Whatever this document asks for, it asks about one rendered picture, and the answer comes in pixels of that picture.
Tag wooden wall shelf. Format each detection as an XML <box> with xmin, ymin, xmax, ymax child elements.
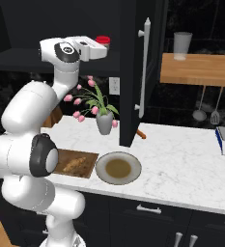
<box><xmin>159</xmin><ymin>52</ymin><xmax>225</xmax><ymax>89</ymax></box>

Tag clear glass cup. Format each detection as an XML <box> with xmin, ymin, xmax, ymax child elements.
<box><xmin>172</xmin><ymin>31</ymin><xmax>194</xmax><ymax>62</ymax></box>

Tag dark wall cabinet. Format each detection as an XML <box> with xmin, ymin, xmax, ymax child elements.
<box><xmin>0</xmin><ymin>0</ymin><xmax>122</xmax><ymax>77</ymax></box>

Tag white cupboard door handle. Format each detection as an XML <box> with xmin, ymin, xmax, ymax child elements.
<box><xmin>173</xmin><ymin>232</ymin><xmax>183</xmax><ymax>247</ymax></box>
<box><xmin>187</xmin><ymin>233</ymin><xmax>199</xmax><ymax>247</ymax></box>

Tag dark drawer front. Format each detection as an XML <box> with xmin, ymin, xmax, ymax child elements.
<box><xmin>190</xmin><ymin>209</ymin><xmax>225</xmax><ymax>235</ymax></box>
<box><xmin>108</xmin><ymin>196</ymin><xmax>195</xmax><ymax>230</ymax></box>

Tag grey plate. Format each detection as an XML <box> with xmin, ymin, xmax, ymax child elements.
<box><xmin>95</xmin><ymin>151</ymin><xmax>143</xmax><ymax>186</ymax></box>

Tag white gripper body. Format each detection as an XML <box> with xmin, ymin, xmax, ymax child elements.
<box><xmin>86</xmin><ymin>38</ymin><xmax>109</xmax><ymax>61</ymax></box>

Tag dark cabinet door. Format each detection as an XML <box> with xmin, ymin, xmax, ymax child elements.
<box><xmin>118</xmin><ymin>0</ymin><xmax>169</xmax><ymax>149</ymax></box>

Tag golden croissant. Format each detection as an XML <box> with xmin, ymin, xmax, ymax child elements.
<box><xmin>62</xmin><ymin>156</ymin><xmax>87</xmax><ymax>174</ymax></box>

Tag grey hanging ladle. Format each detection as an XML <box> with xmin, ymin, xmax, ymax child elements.
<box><xmin>191</xmin><ymin>84</ymin><xmax>209</xmax><ymax>123</ymax></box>

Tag brown wooden block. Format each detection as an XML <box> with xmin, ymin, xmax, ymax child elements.
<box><xmin>41</xmin><ymin>105</ymin><xmax>64</xmax><ymax>129</ymax></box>

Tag white drawer handle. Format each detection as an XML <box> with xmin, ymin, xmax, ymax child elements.
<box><xmin>135</xmin><ymin>204</ymin><xmax>163</xmax><ymax>215</ymax></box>

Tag grey hanging spatula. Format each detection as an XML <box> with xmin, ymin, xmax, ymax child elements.
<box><xmin>210</xmin><ymin>86</ymin><xmax>225</xmax><ymax>126</ymax></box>

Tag brown wooden stick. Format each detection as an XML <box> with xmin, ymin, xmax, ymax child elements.
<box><xmin>135</xmin><ymin>127</ymin><xmax>148</xmax><ymax>140</ymax></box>

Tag white cabinet door handle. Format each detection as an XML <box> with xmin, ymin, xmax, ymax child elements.
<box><xmin>133</xmin><ymin>17</ymin><xmax>153</xmax><ymax>120</ymax></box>

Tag grey flower vase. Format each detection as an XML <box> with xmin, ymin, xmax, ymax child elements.
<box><xmin>96</xmin><ymin>110</ymin><xmax>115</xmax><ymax>136</ymax></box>

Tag red-lidded jam jar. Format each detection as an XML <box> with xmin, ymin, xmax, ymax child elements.
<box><xmin>95</xmin><ymin>35</ymin><xmax>112</xmax><ymax>51</ymax></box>

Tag white wall outlet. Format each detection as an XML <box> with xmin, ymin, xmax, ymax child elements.
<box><xmin>108</xmin><ymin>76</ymin><xmax>121</xmax><ymax>96</ymax></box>

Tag pink tulips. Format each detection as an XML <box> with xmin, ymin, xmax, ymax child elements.
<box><xmin>63</xmin><ymin>75</ymin><xmax>120</xmax><ymax>128</ymax></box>

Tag wooden cutting board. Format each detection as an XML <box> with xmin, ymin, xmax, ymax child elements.
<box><xmin>51</xmin><ymin>148</ymin><xmax>100</xmax><ymax>179</ymax></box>

